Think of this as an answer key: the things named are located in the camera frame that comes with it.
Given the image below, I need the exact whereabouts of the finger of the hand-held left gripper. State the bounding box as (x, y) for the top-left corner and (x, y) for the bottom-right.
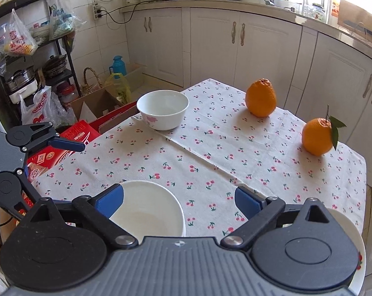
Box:
(22, 123), (85, 153)
(0, 170), (42, 222)

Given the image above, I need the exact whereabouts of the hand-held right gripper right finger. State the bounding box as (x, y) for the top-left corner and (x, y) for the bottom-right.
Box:
(220, 186), (329, 250)

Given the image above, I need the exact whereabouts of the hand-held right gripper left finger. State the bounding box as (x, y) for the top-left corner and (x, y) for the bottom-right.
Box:
(28, 183), (141, 248)

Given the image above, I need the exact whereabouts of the white bowl with pink flower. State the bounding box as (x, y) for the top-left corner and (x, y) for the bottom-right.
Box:
(137, 90), (189, 130)
(109, 180), (186, 241)

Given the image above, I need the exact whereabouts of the white fruit-print plate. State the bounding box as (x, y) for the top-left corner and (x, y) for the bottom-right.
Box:
(328, 209), (367, 296)

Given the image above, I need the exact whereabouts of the red printed carton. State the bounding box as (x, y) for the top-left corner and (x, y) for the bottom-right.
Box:
(26, 147), (77, 183)

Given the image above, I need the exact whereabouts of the brown cardboard box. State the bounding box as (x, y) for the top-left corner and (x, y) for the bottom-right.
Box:
(70, 86), (137, 124)

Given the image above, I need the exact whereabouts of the red and white plastic bag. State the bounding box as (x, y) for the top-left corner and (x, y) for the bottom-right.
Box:
(21, 86), (77, 127)

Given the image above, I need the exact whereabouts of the red jar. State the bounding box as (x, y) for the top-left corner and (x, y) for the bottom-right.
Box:
(57, 83), (76, 103)

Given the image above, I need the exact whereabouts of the wicker basket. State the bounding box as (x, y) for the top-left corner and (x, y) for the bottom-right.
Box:
(81, 67), (101, 95)

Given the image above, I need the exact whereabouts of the cherry-print tablecloth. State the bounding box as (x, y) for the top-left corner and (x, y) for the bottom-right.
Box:
(35, 78), (368, 242)

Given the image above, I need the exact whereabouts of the steel pot with white base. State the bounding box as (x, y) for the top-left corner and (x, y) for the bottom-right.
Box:
(5, 66), (39, 104)

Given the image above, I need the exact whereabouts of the black steamer pot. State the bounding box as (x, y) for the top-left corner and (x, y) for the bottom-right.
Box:
(42, 55), (68, 78)

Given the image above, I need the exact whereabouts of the black metal shelf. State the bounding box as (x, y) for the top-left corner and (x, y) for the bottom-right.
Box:
(0, 0), (82, 124)

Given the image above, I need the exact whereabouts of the blue thermos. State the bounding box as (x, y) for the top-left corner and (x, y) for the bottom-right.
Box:
(109, 55), (127, 80)

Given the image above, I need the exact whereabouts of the orange with green leaf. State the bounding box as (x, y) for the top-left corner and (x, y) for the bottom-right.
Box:
(301, 105), (347, 157)

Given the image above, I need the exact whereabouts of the pointed orange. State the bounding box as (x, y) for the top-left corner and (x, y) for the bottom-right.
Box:
(245, 78), (277, 118)

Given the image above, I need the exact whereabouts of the plastic bag with yellow packets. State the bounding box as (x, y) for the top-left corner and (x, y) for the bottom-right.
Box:
(1, 9), (38, 56)

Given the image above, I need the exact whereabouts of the clear plastic bag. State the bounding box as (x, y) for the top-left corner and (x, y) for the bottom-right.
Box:
(47, 0), (87, 39)

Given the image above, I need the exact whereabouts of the white kitchen cabinet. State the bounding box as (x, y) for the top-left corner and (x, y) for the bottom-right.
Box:
(124, 4), (372, 161)

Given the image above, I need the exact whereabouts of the glass jar with green lid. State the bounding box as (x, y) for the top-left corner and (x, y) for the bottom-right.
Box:
(309, 3), (326, 22)

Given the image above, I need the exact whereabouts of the black kitchen knife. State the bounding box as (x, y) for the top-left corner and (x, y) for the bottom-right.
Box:
(343, 21), (372, 38)

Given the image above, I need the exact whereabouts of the wooden cutting board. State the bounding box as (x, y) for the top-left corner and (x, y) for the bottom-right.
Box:
(338, 0), (372, 49)

